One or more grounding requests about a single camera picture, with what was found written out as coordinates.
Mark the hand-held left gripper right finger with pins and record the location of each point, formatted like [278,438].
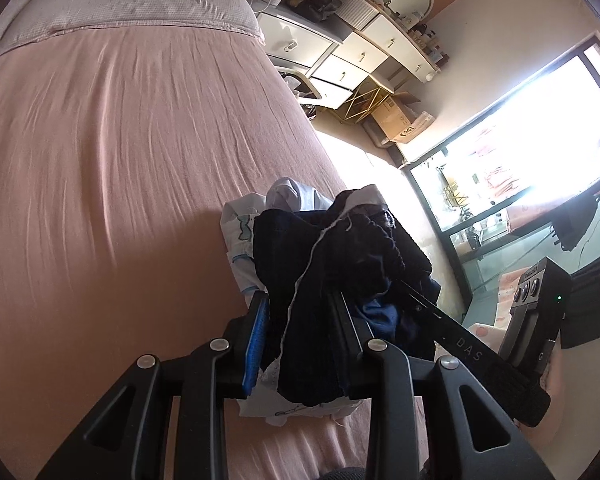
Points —
[355,360]

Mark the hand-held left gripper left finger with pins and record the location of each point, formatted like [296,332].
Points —
[257,345]

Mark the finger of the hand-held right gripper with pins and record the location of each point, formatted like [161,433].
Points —
[422,310]

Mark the navy striped shorts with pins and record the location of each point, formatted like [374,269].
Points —
[320,270]

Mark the white printed garment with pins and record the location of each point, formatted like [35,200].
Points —
[237,240]

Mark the dark hanging cloth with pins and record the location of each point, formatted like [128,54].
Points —
[575,220]

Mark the large glass window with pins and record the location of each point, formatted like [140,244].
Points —
[530,135]

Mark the cardboard box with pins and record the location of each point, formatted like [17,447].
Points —
[395,120]

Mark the bed with pink sheet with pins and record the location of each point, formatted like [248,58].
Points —
[105,185]

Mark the white vanity dresser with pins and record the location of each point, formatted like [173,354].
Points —
[360,50]

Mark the row of cosmetic bottles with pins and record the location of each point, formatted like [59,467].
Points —
[425,35]

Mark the white nightstand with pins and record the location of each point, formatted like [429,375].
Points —
[300,40]

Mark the pink waffle pillow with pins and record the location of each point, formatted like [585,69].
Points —
[130,5]

